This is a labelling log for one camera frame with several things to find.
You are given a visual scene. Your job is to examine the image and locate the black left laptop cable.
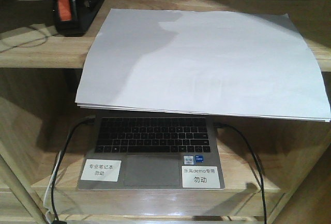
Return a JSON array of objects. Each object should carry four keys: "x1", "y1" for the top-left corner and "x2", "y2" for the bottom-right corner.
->
[{"x1": 50, "y1": 115, "x2": 97, "y2": 224}]

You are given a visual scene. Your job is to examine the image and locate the black right laptop cable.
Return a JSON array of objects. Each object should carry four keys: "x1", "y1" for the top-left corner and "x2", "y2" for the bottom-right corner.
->
[{"x1": 213, "y1": 122, "x2": 267, "y2": 224}]

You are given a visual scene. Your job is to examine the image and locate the light wooden shelf unit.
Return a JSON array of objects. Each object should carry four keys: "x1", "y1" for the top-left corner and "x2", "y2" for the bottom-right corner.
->
[{"x1": 1, "y1": 0, "x2": 330, "y2": 223}]

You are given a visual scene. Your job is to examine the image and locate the white paper sheets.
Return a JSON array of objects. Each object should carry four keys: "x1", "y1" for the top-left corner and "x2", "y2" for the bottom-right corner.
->
[{"x1": 76, "y1": 9, "x2": 330, "y2": 122}]

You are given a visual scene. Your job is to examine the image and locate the silver laptop black screen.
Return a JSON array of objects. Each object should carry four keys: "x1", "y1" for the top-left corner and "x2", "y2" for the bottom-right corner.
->
[{"x1": 78, "y1": 116, "x2": 225, "y2": 190}]

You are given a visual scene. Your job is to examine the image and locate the white laptop cable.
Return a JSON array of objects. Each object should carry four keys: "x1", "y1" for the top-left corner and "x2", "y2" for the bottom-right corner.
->
[{"x1": 42, "y1": 149, "x2": 64, "y2": 222}]

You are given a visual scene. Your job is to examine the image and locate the black stapler orange tab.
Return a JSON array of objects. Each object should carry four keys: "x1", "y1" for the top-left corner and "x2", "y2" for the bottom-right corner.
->
[{"x1": 53, "y1": 0, "x2": 104, "y2": 37}]

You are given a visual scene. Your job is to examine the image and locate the black laptop cable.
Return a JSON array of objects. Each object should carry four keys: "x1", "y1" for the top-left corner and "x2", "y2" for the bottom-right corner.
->
[
  {"x1": 213, "y1": 122, "x2": 267, "y2": 224},
  {"x1": 50, "y1": 115, "x2": 97, "y2": 224}
]

